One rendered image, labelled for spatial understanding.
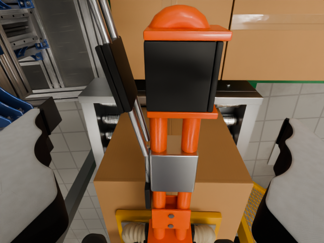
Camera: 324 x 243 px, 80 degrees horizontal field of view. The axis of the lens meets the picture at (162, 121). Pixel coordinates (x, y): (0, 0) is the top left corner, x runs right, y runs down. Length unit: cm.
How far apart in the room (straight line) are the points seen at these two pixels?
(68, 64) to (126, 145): 74
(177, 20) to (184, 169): 17
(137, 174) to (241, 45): 56
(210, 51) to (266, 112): 147
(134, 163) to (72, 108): 113
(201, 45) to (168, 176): 17
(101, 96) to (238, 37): 54
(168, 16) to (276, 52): 69
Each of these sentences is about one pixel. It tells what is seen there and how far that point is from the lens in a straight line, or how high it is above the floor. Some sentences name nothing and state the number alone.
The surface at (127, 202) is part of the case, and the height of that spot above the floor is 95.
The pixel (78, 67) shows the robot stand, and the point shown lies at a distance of 122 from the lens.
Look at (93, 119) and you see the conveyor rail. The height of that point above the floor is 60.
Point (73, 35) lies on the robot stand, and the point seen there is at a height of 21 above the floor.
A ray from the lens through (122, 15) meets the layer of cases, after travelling 75.
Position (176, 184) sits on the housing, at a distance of 28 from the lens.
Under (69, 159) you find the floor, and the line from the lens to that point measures 196.
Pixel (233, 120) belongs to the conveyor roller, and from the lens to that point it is 90.
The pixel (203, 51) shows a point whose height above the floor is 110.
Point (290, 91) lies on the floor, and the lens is 163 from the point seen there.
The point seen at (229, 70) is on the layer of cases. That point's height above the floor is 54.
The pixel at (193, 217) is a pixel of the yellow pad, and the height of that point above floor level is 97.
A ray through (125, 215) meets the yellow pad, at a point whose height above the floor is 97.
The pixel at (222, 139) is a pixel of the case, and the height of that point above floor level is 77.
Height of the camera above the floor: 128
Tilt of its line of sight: 58 degrees down
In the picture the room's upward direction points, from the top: 177 degrees counter-clockwise
